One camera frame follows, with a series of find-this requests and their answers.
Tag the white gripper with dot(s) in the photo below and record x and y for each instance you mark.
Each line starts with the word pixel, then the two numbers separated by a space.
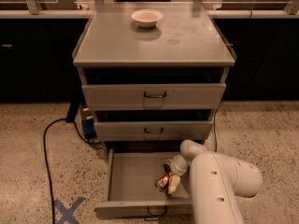
pixel 177 168

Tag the red coke can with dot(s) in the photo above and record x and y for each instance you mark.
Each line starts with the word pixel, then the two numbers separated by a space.
pixel 162 183

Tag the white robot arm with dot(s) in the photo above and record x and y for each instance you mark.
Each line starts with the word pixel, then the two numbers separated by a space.
pixel 215 181

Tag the grey middle drawer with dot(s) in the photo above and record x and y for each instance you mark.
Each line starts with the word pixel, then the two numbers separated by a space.
pixel 152 130

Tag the grey drawer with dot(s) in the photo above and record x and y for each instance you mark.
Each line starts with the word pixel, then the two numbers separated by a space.
pixel 153 96
pixel 152 130
pixel 130 190

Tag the grey bottom drawer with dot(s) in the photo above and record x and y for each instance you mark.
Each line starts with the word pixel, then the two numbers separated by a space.
pixel 130 190

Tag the grey top drawer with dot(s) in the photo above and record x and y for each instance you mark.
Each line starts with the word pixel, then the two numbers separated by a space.
pixel 153 96

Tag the grey drawer cabinet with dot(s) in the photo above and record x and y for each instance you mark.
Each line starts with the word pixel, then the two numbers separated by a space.
pixel 184 47

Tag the dark back counter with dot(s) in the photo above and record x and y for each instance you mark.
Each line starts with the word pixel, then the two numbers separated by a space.
pixel 37 58

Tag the blue power box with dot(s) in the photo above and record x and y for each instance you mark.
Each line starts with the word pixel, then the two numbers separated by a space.
pixel 87 122

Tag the blue tape cross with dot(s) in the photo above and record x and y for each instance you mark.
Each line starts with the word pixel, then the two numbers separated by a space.
pixel 68 213

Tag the white bowl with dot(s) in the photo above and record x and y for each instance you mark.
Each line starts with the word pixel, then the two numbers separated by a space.
pixel 146 18

